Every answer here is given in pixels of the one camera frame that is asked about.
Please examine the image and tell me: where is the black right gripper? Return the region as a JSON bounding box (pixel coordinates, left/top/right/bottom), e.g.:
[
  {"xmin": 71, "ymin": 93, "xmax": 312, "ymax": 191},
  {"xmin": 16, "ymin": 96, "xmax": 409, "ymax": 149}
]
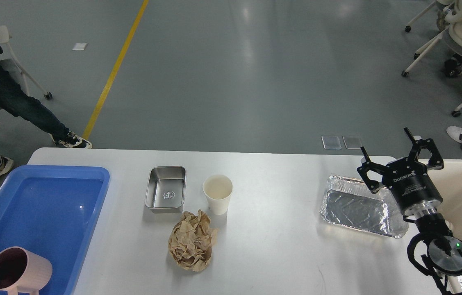
[{"xmin": 357, "ymin": 127, "xmax": 444, "ymax": 216}]

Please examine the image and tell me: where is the pink mug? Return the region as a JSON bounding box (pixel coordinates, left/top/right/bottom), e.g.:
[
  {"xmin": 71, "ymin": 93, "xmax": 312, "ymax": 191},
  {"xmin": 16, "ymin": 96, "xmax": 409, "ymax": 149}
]
[{"xmin": 0, "ymin": 246, "xmax": 53, "ymax": 295}]

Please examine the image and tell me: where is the aluminium foil tray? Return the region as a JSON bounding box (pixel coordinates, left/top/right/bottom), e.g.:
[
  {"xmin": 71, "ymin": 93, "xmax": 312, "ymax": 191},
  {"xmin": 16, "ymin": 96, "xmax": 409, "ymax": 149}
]
[{"xmin": 319, "ymin": 174, "xmax": 409, "ymax": 239}]

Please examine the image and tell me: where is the stainless steel rectangular container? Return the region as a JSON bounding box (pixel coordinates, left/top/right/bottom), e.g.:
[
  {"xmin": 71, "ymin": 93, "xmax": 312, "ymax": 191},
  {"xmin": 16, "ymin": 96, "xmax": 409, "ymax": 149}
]
[{"xmin": 145, "ymin": 166, "xmax": 186, "ymax": 213}]

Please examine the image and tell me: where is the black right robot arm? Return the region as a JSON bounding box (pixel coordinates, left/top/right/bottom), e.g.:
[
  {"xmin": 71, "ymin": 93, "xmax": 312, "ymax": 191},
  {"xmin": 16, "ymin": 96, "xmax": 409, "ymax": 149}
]
[{"xmin": 357, "ymin": 128, "xmax": 462, "ymax": 295}]

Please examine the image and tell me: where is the floor outlet cover right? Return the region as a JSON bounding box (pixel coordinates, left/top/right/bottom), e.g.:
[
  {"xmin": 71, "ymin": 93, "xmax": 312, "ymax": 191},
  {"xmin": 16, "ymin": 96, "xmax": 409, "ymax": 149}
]
[{"xmin": 342, "ymin": 135, "xmax": 363, "ymax": 150}]

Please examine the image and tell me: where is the floor outlet cover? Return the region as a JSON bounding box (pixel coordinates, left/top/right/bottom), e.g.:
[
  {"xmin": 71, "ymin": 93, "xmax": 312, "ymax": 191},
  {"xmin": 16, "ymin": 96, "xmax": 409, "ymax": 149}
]
[
  {"xmin": 342, "ymin": 135, "xmax": 363, "ymax": 150},
  {"xmin": 321, "ymin": 136, "xmax": 343, "ymax": 150}
]

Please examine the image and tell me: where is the floor outlet cover left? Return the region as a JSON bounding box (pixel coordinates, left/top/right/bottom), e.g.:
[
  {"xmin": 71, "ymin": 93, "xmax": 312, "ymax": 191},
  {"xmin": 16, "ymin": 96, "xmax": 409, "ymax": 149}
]
[{"xmin": 321, "ymin": 136, "xmax": 343, "ymax": 150}]

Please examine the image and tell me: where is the blue plastic tray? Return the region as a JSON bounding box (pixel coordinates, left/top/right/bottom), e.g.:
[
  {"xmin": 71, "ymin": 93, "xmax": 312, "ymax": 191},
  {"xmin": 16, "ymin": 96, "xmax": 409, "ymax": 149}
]
[{"xmin": 0, "ymin": 165, "xmax": 110, "ymax": 295}]

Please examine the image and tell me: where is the black white sneaker far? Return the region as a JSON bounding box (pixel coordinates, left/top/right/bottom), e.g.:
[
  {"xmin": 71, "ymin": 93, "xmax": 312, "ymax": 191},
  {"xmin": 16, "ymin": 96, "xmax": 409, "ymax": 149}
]
[{"xmin": 50, "ymin": 131, "xmax": 93, "ymax": 149}]

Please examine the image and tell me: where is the white paper cup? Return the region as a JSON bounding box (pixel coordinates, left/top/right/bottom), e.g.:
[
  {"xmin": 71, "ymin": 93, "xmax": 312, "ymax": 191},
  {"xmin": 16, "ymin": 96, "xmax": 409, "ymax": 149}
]
[{"xmin": 203, "ymin": 175, "xmax": 233, "ymax": 215}]

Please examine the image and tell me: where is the crumpled brown paper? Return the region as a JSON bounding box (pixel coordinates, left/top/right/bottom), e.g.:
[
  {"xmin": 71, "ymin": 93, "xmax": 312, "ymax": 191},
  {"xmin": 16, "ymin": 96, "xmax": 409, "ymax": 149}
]
[{"xmin": 168, "ymin": 210, "xmax": 218, "ymax": 272}]

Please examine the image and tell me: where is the white office chair left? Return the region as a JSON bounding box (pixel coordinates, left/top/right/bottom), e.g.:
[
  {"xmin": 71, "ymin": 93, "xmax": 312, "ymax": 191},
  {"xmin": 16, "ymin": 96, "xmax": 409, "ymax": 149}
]
[{"xmin": 0, "ymin": 25, "xmax": 53, "ymax": 100}]

